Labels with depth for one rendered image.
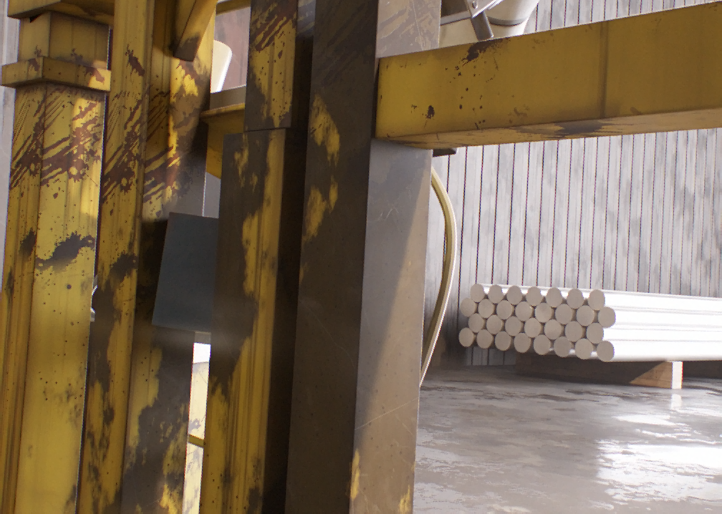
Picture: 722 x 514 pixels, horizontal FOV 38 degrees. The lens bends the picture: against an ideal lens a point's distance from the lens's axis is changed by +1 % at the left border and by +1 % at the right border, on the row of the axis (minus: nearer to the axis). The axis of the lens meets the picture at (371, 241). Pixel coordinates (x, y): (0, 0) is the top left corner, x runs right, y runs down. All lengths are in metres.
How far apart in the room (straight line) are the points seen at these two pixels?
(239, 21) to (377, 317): 2.21
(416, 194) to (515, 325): 8.14
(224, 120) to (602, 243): 11.01
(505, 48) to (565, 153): 10.64
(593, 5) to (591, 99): 11.33
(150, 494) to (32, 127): 0.36
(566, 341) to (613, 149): 3.99
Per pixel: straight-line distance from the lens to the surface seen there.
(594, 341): 8.38
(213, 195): 1.12
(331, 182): 0.67
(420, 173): 0.68
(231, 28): 2.81
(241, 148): 0.75
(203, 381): 1.20
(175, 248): 0.82
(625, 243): 12.24
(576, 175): 11.39
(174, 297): 0.82
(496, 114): 0.59
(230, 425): 0.74
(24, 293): 1.00
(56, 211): 1.00
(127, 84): 0.88
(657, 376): 9.11
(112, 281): 0.87
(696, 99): 0.53
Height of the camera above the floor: 0.69
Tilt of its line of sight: 3 degrees up
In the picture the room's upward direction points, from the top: 3 degrees clockwise
